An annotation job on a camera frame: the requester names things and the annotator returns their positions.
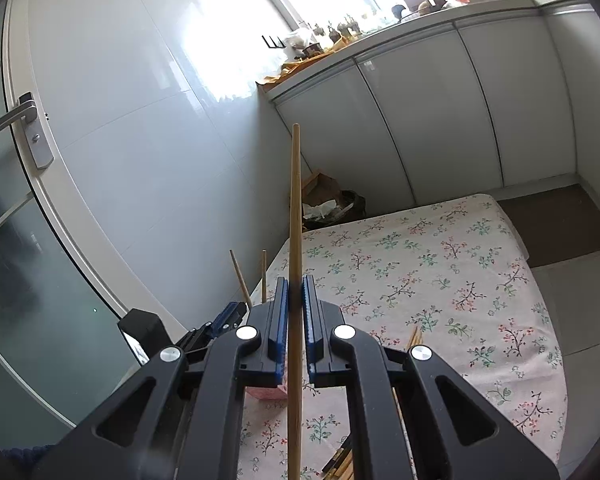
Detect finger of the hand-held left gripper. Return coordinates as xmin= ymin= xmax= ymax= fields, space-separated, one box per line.
xmin=182 ymin=301 xmax=249 ymax=356

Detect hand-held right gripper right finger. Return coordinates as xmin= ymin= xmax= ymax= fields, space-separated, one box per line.
xmin=302 ymin=274 xmax=561 ymax=480

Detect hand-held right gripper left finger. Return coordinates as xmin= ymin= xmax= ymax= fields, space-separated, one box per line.
xmin=30 ymin=276 xmax=289 ymax=480

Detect bundle of chopsticks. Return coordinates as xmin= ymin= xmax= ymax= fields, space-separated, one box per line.
xmin=229 ymin=250 xmax=253 ymax=307

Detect pink perforated plastic basket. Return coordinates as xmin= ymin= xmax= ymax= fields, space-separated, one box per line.
xmin=244 ymin=384 xmax=287 ymax=404

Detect bunch of wooden chopsticks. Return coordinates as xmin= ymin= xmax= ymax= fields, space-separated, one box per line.
xmin=322 ymin=326 xmax=426 ymax=480

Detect long light wooden chopstick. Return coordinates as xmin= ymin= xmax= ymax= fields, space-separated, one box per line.
xmin=286 ymin=123 xmax=303 ymax=480

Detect black chopstick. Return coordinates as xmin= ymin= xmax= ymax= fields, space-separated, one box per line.
xmin=322 ymin=437 xmax=351 ymax=480

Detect white framed glass door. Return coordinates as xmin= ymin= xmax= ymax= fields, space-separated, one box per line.
xmin=0 ymin=0 xmax=131 ymax=441

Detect black trash bin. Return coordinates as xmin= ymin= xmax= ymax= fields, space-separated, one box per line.
xmin=302 ymin=190 xmax=367 ymax=232

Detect floral tablecloth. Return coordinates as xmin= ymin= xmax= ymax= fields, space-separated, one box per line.
xmin=235 ymin=194 xmax=568 ymax=480

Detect blue knitted cloth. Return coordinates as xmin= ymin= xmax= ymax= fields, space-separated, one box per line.
xmin=0 ymin=442 xmax=48 ymax=480

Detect brown floor mat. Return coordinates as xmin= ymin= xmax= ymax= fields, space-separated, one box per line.
xmin=495 ymin=183 xmax=600 ymax=266

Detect white plastic bag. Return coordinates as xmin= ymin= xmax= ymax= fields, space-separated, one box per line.
xmin=285 ymin=27 xmax=313 ymax=48

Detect row of small figurines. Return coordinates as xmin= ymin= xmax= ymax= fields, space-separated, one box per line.
xmin=312 ymin=15 xmax=361 ymax=41

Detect silver door handle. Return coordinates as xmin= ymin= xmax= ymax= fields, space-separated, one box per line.
xmin=0 ymin=91 xmax=55 ymax=170

